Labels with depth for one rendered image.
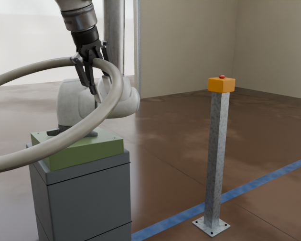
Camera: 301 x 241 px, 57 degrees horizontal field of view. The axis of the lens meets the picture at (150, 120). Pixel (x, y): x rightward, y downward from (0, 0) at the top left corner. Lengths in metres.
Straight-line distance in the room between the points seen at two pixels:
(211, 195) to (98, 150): 1.03
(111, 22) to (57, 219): 0.89
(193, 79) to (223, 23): 1.67
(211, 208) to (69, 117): 1.23
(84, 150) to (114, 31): 0.54
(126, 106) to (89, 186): 0.40
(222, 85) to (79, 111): 0.87
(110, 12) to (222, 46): 6.59
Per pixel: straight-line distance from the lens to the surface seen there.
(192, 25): 7.01
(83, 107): 1.32
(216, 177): 1.97
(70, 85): 1.33
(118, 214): 1.49
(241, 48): 7.98
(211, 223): 2.16
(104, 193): 1.38
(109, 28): 1.31
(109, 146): 1.29
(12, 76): 0.97
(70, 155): 1.23
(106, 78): 0.91
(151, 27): 6.29
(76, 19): 0.79
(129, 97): 1.34
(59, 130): 1.38
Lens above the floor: 1.33
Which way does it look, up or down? 17 degrees down
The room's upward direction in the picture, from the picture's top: straight up
